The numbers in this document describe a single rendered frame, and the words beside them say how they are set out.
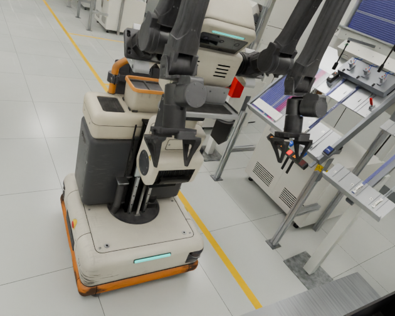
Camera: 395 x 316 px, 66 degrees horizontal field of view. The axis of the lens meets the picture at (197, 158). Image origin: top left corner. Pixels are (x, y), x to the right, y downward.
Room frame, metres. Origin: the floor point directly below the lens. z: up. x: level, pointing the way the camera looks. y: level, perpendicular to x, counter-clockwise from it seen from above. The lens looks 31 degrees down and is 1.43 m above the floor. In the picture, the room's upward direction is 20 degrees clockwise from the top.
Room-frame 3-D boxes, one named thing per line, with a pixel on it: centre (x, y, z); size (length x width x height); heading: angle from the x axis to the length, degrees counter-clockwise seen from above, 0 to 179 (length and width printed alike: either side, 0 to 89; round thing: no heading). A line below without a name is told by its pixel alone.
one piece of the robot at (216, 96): (1.01, 0.06, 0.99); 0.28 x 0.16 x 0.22; 128
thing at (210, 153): (2.56, -0.08, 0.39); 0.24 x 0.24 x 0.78; 42
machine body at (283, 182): (2.34, -0.91, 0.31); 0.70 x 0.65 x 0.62; 42
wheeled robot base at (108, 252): (1.24, 0.24, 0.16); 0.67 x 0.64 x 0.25; 38
